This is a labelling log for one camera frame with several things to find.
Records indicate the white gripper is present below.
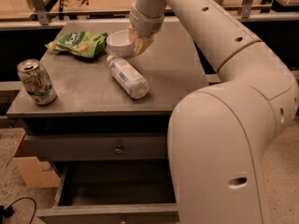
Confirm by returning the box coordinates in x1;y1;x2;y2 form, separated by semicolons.
128;5;164;56

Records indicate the white bowl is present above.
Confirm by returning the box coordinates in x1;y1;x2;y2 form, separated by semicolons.
107;30;135;58

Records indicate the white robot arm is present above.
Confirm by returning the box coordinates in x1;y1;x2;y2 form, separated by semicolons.
129;0;298;224

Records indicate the green rice chip bag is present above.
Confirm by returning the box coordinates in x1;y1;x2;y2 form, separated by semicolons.
45;32;108;59

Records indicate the clear plastic water bottle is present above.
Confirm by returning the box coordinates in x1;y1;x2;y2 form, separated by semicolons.
107;55;150;99

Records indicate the grey drawer cabinet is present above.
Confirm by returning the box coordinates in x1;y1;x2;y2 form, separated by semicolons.
7;17;210;224

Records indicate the closed middle drawer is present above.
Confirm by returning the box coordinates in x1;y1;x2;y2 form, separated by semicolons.
23;133;167;161

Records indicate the green white soda can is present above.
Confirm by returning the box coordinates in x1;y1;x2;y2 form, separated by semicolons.
17;59;57;105

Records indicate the wooden background desk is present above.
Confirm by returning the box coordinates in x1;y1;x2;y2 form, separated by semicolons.
0;0;135;21

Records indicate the open bottom drawer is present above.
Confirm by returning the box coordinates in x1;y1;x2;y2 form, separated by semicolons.
37;160;179;224

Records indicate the cardboard box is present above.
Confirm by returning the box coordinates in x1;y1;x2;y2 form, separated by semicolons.
12;132;61;189

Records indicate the black floor cable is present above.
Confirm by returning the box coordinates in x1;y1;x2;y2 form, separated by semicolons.
0;197;37;224

